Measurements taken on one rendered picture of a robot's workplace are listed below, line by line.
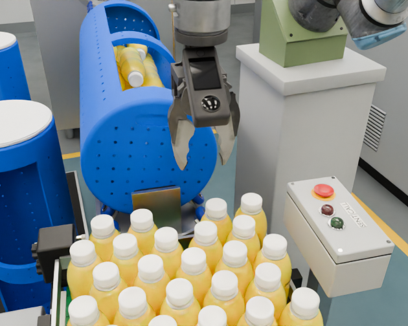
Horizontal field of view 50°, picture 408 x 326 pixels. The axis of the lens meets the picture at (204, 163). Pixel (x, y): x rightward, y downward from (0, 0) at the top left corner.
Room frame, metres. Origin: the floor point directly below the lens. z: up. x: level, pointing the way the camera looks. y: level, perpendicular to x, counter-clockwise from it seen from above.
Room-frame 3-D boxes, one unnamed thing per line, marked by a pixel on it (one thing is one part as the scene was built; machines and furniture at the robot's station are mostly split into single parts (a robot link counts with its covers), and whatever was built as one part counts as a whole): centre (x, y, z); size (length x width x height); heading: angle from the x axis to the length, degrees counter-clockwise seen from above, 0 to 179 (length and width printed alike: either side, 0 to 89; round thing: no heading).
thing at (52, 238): (0.64, 0.28, 0.95); 0.10 x 0.07 x 0.10; 104
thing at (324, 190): (0.65, -0.22, 1.11); 0.04 x 0.04 x 0.01
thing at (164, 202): (0.73, 0.10, 0.99); 0.10 x 0.02 x 0.12; 104
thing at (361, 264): (0.60, -0.23, 1.05); 0.20 x 0.10 x 0.10; 14
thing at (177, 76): (0.60, 0.01, 1.36); 0.09 x 0.08 x 0.12; 14
